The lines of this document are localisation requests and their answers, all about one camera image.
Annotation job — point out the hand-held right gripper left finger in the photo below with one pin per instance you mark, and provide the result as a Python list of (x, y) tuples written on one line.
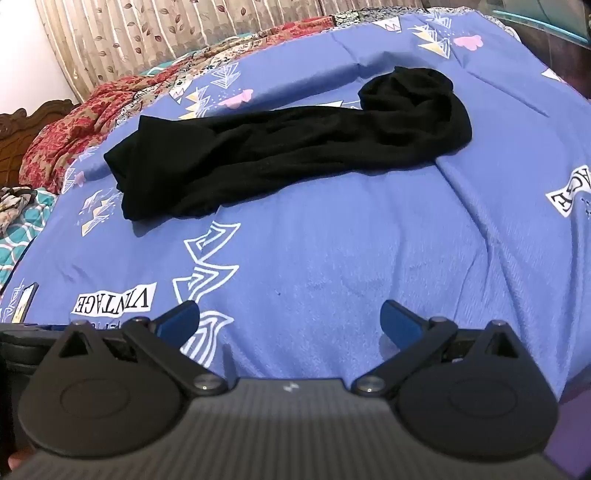
[(178, 319)]

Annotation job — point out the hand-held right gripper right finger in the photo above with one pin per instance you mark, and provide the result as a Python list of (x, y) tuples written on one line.
[(400, 323)]

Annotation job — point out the black pants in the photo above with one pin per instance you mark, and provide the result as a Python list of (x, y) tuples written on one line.
[(277, 138)]

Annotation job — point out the black smartphone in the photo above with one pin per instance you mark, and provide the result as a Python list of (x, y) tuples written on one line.
[(32, 300)]

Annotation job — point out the blue printed bedsheet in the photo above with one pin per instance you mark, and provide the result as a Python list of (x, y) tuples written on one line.
[(346, 258)]

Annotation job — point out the teal patterned sheet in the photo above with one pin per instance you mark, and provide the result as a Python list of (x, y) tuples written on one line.
[(27, 240)]

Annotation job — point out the crumpled floral cloth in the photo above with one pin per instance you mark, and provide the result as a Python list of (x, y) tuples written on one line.
[(11, 203)]

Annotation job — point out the carved wooden headboard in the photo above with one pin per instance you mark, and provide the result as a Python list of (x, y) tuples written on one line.
[(18, 138)]

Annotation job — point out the red floral quilt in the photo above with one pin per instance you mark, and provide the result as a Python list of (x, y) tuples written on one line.
[(69, 124)]

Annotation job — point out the beige leaf-print curtain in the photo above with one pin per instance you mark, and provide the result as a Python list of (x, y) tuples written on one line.
[(138, 32)]

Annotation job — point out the glass table with teal rim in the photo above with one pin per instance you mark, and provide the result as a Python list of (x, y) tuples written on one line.
[(554, 41)]

